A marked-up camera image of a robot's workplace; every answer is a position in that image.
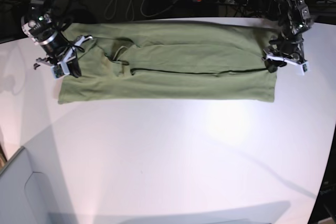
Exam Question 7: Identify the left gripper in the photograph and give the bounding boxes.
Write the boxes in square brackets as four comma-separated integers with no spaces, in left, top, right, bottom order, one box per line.
[263,36,306,73]

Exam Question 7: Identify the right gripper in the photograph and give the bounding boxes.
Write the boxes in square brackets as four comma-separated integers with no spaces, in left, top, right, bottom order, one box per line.
[33,32,93,78]

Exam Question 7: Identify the green T-shirt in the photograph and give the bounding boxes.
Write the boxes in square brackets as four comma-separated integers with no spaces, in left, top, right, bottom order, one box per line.
[58,22,277,104]

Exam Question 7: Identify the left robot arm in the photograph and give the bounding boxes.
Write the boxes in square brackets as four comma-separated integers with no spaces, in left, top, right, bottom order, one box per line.
[263,0,313,76]

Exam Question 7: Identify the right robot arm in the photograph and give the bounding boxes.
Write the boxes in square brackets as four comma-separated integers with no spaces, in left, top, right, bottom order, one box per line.
[21,0,92,79]

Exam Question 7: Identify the grey panel at table corner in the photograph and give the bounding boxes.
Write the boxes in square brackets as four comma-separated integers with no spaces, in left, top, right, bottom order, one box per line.
[1,147,78,223]

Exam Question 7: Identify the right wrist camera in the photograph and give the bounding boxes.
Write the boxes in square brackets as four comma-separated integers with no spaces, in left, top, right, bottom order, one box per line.
[50,62,70,79]

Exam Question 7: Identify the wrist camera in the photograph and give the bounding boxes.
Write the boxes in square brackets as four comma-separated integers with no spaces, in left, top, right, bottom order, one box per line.
[297,61,310,76]
[50,62,70,79]

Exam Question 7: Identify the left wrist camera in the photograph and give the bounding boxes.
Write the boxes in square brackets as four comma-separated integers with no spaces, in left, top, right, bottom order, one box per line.
[297,61,310,76]

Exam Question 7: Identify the grey cable on floor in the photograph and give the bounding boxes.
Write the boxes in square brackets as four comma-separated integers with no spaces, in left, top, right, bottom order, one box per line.
[70,0,179,20]

